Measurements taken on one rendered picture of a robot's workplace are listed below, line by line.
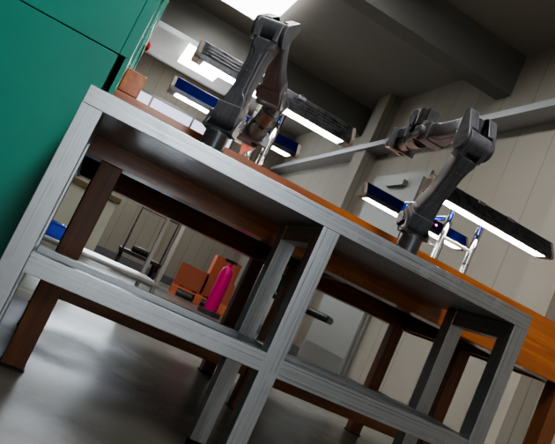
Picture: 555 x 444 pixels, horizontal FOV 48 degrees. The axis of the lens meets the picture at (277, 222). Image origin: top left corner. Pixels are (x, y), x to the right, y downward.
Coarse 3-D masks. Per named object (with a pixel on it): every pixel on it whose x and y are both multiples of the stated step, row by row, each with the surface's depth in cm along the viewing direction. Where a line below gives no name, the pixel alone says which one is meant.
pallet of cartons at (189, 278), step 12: (216, 264) 890; (228, 264) 893; (180, 276) 826; (192, 276) 828; (204, 276) 830; (216, 276) 889; (180, 288) 823; (192, 288) 826; (204, 288) 830; (228, 288) 835; (192, 300) 839; (228, 300) 835; (216, 312) 829
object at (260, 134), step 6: (252, 126) 188; (258, 126) 186; (240, 132) 189; (246, 132) 190; (252, 132) 188; (258, 132) 188; (264, 132) 188; (252, 138) 190; (258, 138) 190; (264, 138) 193; (258, 144) 191; (264, 144) 191
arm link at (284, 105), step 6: (258, 84) 181; (258, 90) 181; (282, 96) 179; (258, 102) 183; (264, 102) 183; (282, 102) 181; (288, 102) 192; (276, 108) 182; (282, 108) 183; (282, 114) 191
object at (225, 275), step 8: (232, 264) 724; (224, 272) 717; (232, 272) 721; (216, 280) 721; (224, 280) 716; (216, 288) 715; (224, 288) 716; (216, 296) 713; (208, 304) 713; (216, 304) 713; (208, 312) 707
